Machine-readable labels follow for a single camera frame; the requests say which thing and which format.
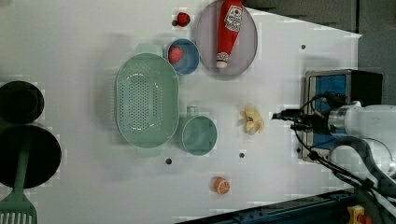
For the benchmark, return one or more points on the large black round pan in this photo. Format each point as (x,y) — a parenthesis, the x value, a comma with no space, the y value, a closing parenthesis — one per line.
(44,156)

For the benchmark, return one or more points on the blue bowl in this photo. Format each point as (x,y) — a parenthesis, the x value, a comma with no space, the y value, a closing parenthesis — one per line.
(190,60)

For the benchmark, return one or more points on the yellow plush banana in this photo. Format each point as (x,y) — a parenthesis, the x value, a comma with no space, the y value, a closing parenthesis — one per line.
(254,121)

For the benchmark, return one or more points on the silver toaster oven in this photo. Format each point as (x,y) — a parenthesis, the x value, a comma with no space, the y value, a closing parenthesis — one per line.
(347,85)

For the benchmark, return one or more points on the red strawberry toy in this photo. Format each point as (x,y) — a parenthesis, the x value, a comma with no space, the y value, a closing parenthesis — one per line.
(182,19)

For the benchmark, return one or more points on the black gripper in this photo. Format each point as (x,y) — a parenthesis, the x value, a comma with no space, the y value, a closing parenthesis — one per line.
(311,123)

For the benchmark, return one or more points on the green slotted spatula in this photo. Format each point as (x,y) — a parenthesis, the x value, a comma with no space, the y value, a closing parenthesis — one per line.
(16,208)

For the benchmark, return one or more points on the small black round pot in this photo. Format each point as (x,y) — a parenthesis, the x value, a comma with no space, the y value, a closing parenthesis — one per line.
(21,102)

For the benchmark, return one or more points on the red ketchup bottle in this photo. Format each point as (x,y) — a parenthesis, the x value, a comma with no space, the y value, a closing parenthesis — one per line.
(229,26)

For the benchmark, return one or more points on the orange slice toy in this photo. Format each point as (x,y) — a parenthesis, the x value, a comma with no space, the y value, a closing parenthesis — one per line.
(222,186)

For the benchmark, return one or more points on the green perforated colander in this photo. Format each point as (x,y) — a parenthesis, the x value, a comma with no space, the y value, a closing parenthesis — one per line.
(146,94)

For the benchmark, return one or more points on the green mug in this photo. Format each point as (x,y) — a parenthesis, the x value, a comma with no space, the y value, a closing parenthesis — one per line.
(198,133)

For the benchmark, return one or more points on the grey round plate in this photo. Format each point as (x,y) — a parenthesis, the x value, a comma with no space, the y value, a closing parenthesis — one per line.
(245,47)

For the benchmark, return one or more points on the pink strawberry toy in bowl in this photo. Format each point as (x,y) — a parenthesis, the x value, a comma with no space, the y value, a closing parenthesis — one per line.
(175,54)

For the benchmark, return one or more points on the blue metal frame rail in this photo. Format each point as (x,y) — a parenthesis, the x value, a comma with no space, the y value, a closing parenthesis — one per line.
(326,208)

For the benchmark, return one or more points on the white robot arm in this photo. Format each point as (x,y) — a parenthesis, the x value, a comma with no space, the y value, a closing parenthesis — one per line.
(374,123)

